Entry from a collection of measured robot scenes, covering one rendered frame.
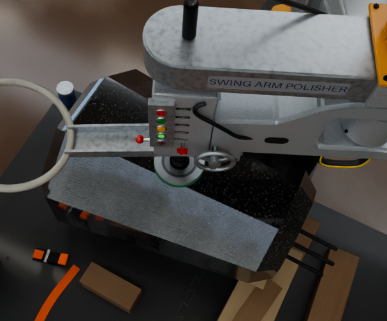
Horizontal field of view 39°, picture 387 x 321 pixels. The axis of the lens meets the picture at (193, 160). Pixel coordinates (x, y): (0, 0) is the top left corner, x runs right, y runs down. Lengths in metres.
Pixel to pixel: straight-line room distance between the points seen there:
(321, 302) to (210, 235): 0.86
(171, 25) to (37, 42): 2.24
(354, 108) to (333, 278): 1.44
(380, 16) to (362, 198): 1.80
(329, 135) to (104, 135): 0.87
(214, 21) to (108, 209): 1.13
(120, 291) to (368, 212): 1.49
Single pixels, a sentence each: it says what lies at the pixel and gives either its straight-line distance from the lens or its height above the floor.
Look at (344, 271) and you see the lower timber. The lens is 3.02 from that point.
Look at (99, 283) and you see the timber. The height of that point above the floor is 0.14.
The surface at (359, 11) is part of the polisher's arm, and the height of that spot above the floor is 1.47.
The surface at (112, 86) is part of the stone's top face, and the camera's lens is 2.49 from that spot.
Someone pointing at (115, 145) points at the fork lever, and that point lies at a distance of 2.15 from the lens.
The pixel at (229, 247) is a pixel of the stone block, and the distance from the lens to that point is 2.32.
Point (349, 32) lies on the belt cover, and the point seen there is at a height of 1.69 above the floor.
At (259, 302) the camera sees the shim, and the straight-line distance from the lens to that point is 2.74.
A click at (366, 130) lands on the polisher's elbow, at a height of 1.35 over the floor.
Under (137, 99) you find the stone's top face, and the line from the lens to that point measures 2.45.
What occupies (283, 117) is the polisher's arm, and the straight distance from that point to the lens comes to 1.77.
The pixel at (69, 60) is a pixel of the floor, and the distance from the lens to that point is 3.62.
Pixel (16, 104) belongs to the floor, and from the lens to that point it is 3.51.
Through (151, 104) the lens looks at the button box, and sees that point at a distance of 1.63.
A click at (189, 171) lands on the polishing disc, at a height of 0.85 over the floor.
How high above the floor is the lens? 2.91
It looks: 65 degrees down
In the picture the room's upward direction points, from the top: 7 degrees clockwise
